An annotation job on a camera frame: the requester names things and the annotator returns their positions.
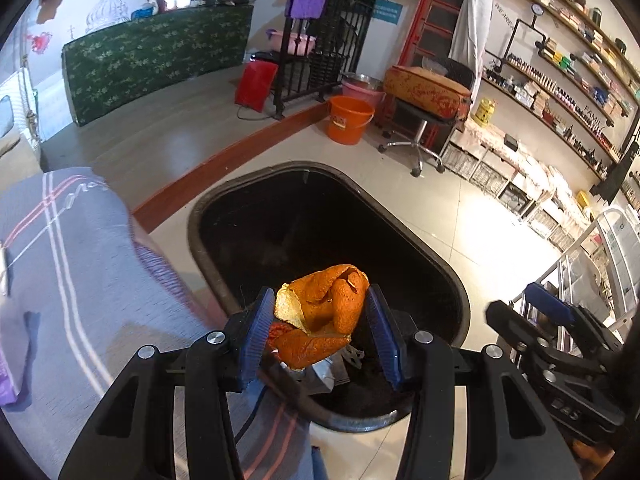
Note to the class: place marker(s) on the swivel stool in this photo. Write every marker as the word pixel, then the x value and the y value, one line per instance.
pixel 415 130

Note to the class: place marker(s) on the metal basin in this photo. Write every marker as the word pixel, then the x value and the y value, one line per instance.
pixel 362 80

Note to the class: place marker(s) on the pink bucket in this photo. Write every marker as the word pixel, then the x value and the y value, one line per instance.
pixel 370 97

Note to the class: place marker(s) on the orange peel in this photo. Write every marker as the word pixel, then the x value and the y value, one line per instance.
pixel 320 305

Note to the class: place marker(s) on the white lace cloth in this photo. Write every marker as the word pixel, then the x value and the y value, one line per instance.
pixel 530 170

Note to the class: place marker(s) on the rows of cosmetic products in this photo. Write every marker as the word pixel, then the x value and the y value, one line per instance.
pixel 560 60

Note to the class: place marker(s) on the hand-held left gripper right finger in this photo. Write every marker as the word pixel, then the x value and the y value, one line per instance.
pixel 385 340

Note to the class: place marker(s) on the dark brown trash bin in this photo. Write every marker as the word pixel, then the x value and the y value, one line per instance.
pixel 300 230

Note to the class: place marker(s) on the pink basin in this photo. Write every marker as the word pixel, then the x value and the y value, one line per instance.
pixel 295 42

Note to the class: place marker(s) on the pipe with pressure gauge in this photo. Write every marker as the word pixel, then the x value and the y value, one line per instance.
pixel 537 8

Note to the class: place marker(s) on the orange bucket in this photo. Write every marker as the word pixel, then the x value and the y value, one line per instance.
pixel 347 125

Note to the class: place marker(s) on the grey striped blanket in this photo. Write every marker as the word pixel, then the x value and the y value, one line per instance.
pixel 75 270

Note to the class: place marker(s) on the orange patterned case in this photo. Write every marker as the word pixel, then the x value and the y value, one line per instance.
pixel 425 90

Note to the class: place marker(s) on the red bag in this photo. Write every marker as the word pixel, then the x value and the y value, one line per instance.
pixel 255 85

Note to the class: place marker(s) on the wooden wall shelves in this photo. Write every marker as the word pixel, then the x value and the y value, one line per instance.
pixel 545 121

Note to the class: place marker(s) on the black mesh basket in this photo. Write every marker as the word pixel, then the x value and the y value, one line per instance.
pixel 327 72

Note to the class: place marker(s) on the row of wicker baskets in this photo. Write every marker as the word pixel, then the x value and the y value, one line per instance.
pixel 465 160

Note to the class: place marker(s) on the white swing chair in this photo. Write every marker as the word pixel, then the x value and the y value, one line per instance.
pixel 20 85

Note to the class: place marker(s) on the yellow bottle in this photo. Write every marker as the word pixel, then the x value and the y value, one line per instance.
pixel 483 112

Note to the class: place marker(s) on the grey pillow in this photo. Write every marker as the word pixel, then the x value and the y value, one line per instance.
pixel 5 115

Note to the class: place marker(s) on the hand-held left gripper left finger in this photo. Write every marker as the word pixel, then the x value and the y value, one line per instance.
pixel 252 340

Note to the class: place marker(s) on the blue wall sign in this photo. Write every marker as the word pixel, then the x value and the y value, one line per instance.
pixel 387 12

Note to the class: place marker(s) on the green floral counter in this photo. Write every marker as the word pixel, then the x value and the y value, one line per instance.
pixel 150 55

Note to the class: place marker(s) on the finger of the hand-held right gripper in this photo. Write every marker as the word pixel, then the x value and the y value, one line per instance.
pixel 510 320
pixel 550 302

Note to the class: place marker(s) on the black iron rack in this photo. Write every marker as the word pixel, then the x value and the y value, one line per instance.
pixel 325 30

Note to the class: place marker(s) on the red ladder shelf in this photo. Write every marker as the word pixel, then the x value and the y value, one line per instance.
pixel 415 25

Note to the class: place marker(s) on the silver wrapper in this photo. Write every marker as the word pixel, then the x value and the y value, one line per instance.
pixel 325 375

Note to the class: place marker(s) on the purple plastic bag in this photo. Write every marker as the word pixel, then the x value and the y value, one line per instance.
pixel 10 385

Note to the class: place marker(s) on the small black box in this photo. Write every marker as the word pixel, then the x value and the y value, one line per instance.
pixel 511 143

